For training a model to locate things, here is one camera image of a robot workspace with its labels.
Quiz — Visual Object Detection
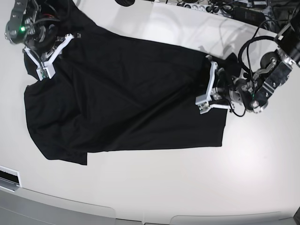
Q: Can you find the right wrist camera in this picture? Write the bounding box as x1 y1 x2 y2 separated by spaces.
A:
36 64 56 81

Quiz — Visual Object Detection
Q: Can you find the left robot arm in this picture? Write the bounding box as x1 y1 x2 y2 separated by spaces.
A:
195 13 300 114

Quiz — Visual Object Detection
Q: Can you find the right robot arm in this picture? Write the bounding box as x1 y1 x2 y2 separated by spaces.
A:
5 0 80 80

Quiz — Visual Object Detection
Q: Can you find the white power strip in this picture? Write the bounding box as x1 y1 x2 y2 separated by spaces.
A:
178 2 225 12

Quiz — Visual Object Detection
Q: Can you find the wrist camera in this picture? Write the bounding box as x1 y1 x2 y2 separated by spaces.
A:
36 64 56 81
195 95 211 114

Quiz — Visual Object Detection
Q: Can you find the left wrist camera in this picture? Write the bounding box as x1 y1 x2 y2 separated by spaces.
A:
195 95 211 114

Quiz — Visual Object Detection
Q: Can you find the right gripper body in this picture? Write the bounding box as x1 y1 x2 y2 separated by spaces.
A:
24 24 58 57

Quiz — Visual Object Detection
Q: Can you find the black t-shirt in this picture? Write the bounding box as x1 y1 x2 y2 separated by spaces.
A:
24 0 227 165

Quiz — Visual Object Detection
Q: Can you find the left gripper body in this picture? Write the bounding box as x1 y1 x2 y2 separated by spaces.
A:
212 68 243 109

